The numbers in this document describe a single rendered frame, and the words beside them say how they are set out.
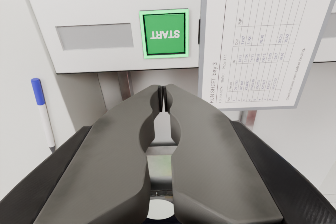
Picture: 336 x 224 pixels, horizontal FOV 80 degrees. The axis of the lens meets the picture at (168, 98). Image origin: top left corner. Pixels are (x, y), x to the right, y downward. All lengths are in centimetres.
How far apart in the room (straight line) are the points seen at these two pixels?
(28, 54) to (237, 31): 26
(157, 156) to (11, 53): 34
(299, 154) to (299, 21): 46
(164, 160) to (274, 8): 38
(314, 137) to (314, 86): 16
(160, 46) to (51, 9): 13
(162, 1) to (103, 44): 9
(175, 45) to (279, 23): 12
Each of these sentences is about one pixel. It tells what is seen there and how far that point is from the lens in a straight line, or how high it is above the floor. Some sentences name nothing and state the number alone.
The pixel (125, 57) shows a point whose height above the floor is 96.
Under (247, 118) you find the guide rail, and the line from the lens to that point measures 49.
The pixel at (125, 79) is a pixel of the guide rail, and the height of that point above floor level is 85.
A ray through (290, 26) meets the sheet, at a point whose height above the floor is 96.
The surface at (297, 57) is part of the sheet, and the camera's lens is 31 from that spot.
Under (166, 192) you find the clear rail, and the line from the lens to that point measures 57.
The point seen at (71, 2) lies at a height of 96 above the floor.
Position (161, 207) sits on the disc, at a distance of 63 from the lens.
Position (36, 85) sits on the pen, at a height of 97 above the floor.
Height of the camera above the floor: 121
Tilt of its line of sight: 58 degrees down
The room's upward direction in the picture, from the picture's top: 180 degrees clockwise
